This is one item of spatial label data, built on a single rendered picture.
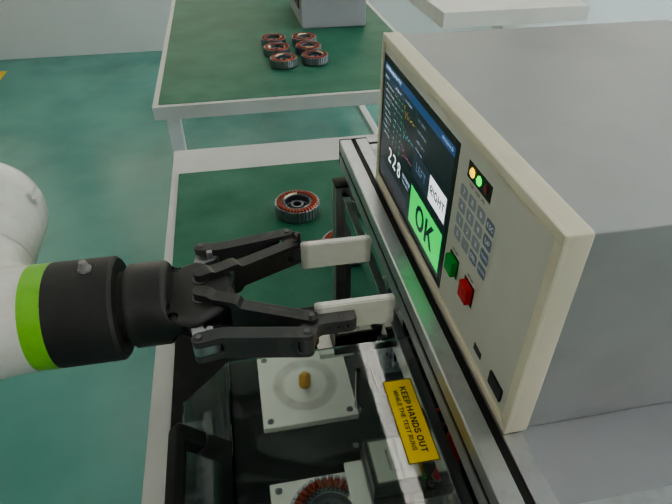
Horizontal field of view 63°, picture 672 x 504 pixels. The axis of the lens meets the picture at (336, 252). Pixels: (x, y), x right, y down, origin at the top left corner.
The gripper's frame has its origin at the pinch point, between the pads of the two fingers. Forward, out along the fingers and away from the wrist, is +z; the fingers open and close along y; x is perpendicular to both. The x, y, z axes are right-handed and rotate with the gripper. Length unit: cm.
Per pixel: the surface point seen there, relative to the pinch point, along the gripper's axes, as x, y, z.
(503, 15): 1, -81, 51
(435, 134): 9.8, -8.7, 9.9
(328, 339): -30.2, -20.8, 1.1
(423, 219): -0.6, -9.2, 9.9
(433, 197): 3.5, -7.2, 9.9
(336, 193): -14.3, -38.1, 5.6
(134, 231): -119, -189, -64
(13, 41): -106, -467, -185
